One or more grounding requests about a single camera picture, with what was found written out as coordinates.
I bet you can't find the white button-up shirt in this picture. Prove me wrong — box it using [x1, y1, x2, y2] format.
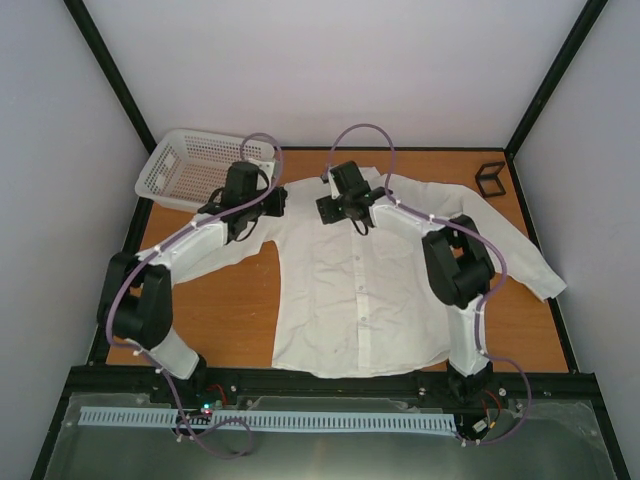
[164, 165, 568, 380]

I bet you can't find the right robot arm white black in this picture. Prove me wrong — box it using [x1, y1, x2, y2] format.
[316, 161, 495, 404]

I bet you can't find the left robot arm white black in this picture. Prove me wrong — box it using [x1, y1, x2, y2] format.
[98, 161, 288, 403]

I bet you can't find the black open brooch box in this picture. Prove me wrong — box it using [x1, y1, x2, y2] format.
[475, 161, 506, 199]

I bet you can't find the white perforated plastic basket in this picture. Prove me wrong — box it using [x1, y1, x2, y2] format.
[135, 129, 281, 213]

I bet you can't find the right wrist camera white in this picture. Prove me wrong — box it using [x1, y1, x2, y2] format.
[321, 167, 341, 200]

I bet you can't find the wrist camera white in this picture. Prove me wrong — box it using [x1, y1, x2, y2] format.
[321, 167, 341, 200]
[248, 158, 278, 180]

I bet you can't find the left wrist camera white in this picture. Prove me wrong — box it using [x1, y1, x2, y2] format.
[248, 158, 278, 180]

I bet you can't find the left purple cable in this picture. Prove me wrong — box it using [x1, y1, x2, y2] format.
[106, 131, 284, 416]

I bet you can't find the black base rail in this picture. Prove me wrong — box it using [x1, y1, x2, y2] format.
[149, 365, 481, 406]

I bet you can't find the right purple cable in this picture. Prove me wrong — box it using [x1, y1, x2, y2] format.
[325, 123, 532, 426]

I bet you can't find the light blue slotted cable duct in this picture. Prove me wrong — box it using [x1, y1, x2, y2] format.
[77, 406, 456, 436]

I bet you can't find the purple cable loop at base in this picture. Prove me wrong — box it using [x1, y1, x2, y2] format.
[169, 394, 254, 459]

